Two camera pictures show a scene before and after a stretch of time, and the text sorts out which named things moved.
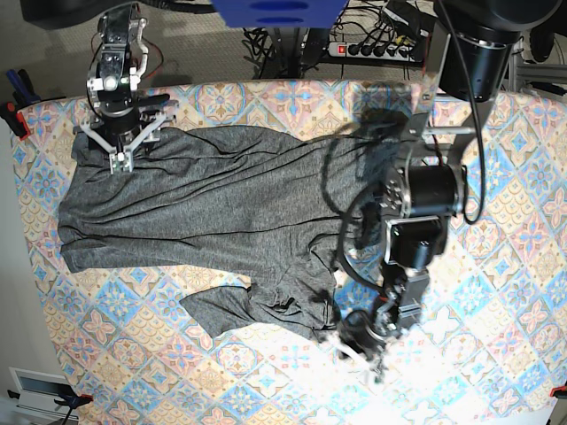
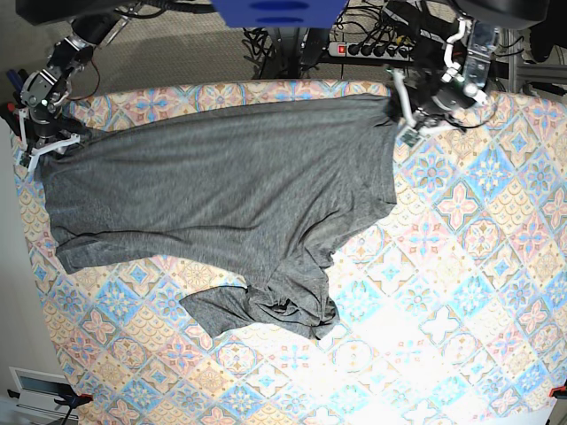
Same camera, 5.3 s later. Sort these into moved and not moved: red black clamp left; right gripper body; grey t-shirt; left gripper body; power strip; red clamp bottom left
Moved: grey t-shirt; left gripper body; right gripper body
Not moved: red black clamp left; red clamp bottom left; power strip
